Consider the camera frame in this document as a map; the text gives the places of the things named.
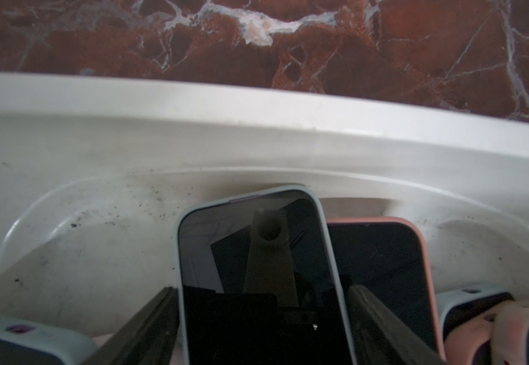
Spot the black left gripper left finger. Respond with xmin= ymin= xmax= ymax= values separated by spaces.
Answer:
xmin=83 ymin=287 xmax=179 ymax=365

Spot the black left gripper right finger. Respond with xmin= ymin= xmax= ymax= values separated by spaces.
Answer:
xmin=347 ymin=285 xmax=445 ymax=364

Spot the phone with pink case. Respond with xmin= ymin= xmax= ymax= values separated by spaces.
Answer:
xmin=327 ymin=217 xmax=445 ymax=360

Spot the phone with light blue case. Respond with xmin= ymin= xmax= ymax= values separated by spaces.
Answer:
xmin=175 ymin=185 xmax=357 ymax=364

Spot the blue cased phone in box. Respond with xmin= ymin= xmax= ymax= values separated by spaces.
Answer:
xmin=436 ymin=283 xmax=515 ymax=339

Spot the pink cased phone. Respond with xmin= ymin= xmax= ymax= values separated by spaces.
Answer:
xmin=444 ymin=301 xmax=529 ymax=364

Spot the light blue cased phone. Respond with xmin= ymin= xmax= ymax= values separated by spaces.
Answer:
xmin=0 ymin=316 xmax=99 ymax=364

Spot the white plastic storage box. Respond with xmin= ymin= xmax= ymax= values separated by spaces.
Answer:
xmin=0 ymin=74 xmax=529 ymax=336

